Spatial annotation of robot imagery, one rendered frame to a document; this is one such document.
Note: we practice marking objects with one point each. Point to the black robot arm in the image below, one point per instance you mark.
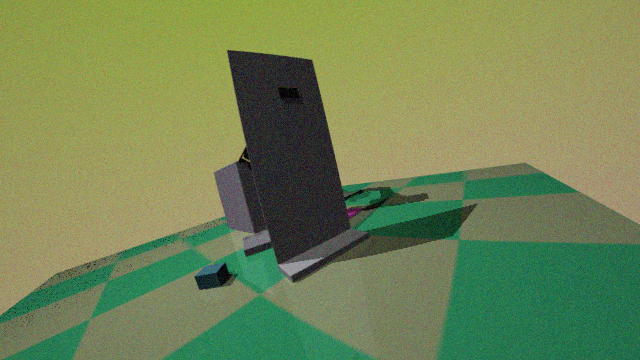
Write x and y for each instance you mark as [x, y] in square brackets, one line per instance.
[244, 162]

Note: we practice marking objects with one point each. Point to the black panel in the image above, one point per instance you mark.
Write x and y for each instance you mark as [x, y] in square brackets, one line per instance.
[293, 161]

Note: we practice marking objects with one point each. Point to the magenta square zone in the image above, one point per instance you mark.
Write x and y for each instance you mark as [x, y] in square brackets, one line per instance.
[353, 212]

